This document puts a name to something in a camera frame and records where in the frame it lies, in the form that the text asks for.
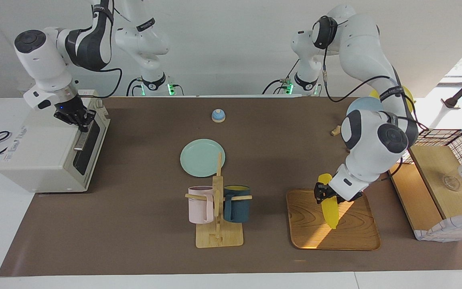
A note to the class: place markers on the light blue plate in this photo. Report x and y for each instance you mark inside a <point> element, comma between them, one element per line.
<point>361,105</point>

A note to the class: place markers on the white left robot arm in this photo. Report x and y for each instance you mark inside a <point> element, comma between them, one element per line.
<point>369,136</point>

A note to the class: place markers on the dark blue mug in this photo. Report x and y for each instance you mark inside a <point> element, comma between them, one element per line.
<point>237,208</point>

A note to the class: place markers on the wooden mug rack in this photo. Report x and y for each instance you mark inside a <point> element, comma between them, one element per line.
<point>219,237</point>

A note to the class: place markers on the pink mug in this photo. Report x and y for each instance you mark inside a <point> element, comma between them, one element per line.
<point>199,208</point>

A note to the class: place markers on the small clear glass dish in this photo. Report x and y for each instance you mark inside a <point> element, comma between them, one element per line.
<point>450,182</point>

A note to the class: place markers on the cream toaster oven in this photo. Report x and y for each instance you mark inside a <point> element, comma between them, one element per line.
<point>38,160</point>

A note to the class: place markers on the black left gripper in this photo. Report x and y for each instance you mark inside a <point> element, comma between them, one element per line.
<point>345,194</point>

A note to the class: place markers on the wooden serving tray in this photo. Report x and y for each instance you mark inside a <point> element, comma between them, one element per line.
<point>355,233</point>

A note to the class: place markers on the glass oven door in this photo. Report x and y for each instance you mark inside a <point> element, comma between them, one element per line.
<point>90,150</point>

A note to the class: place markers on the pale green plate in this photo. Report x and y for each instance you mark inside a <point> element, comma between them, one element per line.
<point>199,158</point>

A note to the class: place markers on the white checkered cloth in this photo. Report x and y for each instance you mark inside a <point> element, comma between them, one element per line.
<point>451,228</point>

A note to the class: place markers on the yellow corn cob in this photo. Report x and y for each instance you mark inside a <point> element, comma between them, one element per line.
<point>330,214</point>

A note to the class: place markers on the brown table mat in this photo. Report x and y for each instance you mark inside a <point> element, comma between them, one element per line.
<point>134,241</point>

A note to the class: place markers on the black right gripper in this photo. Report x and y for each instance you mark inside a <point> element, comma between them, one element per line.
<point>72,112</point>

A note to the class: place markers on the wooden plate rack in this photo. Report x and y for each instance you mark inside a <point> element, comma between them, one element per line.
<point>336,131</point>

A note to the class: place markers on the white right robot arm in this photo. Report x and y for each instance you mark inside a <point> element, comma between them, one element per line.
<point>90,44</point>

